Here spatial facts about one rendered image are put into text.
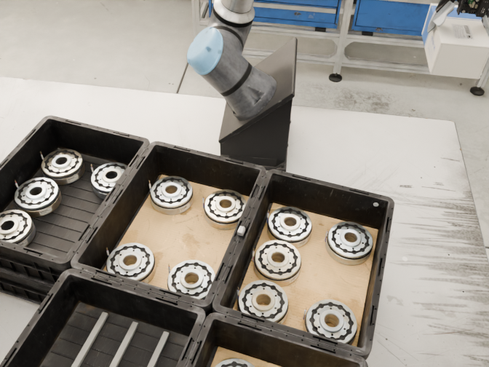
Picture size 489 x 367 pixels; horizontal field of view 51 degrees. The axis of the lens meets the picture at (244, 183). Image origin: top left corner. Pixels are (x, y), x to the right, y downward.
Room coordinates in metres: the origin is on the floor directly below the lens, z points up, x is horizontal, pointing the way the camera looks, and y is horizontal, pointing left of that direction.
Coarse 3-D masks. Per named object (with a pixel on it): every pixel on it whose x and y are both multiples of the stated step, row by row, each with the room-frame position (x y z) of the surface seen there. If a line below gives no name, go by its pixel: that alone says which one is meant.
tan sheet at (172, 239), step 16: (208, 192) 0.88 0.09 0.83; (144, 208) 0.82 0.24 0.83; (192, 208) 0.83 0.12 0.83; (144, 224) 0.77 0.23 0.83; (160, 224) 0.77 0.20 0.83; (176, 224) 0.78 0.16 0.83; (192, 224) 0.78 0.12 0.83; (208, 224) 0.78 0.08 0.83; (128, 240) 0.72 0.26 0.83; (144, 240) 0.72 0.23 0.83; (160, 240) 0.73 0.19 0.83; (176, 240) 0.73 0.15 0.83; (192, 240) 0.73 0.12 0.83; (208, 240) 0.73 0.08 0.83; (224, 240) 0.73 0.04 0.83; (160, 256) 0.68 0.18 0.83; (176, 256) 0.68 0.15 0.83; (192, 256) 0.68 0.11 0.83; (208, 256) 0.69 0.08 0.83; (160, 272) 0.64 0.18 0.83
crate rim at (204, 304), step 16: (160, 144) 0.94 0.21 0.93; (144, 160) 0.89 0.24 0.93; (224, 160) 0.90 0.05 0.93; (128, 176) 0.83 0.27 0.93; (256, 192) 0.80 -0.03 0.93; (112, 208) 0.73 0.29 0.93; (96, 224) 0.69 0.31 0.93; (240, 224) 0.71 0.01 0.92; (80, 256) 0.60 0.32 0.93; (224, 256) 0.62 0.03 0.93; (96, 272) 0.57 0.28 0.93; (224, 272) 0.58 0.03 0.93; (144, 288) 0.53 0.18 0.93; (160, 288) 0.54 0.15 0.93; (192, 304) 0.50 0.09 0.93; (208, 304) 0.51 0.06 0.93
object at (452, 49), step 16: (448, 16) 1.24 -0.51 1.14; (464, 16) 1.24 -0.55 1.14; (432, 32) 1.20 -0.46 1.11; (448, 32) 1.16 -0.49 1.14; (464, 32) 1.16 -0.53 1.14; (480, 32) 1.16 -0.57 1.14; (432, 48) 1.16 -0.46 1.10; (448, 48) 1.10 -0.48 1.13; (464, 48) 1.10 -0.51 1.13; (480, 48) 1.10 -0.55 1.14; (432, 64) 1.12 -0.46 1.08; (448, 64) 1.10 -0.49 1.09; (464, 64) 1.10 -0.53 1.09; (480, 64) 1.10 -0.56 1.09
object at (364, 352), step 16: (288, 176) 0.85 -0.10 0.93; (304, 176) 0.85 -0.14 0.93; (352, 192) 0.81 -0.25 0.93; (368, 192) 0.81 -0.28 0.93; (256, 208) 0.75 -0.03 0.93; (384, 224) 0.72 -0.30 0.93; (240, 240) 0.66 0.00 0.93; (384, 240) 0.67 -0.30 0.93; (384, 256) 0.63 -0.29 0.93; (224, 288) 0.54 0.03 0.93; (256, 320) 0.48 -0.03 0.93; (368, 320) 0.48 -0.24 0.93; (304, 336) 0.45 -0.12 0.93; (320, 336) 0.45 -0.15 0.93; (368, 336) 0.45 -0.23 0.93; (352, 352) 0.42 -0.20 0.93; (368, 352) 0.42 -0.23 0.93
